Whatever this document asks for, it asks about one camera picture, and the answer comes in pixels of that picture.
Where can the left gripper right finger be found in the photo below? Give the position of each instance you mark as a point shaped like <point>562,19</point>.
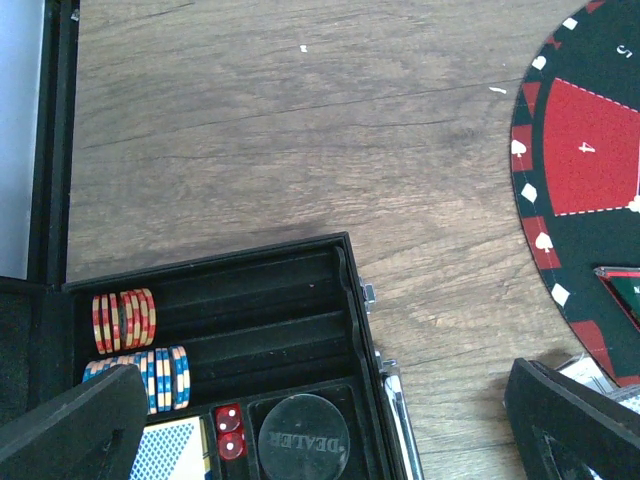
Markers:
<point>529,398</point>

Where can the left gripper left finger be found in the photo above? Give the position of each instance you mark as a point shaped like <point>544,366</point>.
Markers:
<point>91,431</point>

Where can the card deck in case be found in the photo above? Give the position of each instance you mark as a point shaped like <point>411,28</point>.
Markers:
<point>172,450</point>

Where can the blue cream chip row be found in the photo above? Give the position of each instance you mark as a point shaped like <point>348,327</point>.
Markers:
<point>165,372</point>

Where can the red cream chip row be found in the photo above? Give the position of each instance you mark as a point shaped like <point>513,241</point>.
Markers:
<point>123,320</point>

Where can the red dice pair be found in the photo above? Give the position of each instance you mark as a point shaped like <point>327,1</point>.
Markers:
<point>230,432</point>

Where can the triangular all in marker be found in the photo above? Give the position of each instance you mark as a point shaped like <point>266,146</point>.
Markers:
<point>623,284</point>

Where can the black poker set case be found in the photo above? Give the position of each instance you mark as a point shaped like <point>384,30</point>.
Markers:
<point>258,326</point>

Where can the black round dealer button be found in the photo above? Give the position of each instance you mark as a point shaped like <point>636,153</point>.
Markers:
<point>304,436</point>

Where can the round red black poker mat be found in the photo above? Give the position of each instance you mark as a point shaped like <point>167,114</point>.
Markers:
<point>574,153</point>

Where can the black frame post left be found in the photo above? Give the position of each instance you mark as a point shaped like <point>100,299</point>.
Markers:
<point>50,205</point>

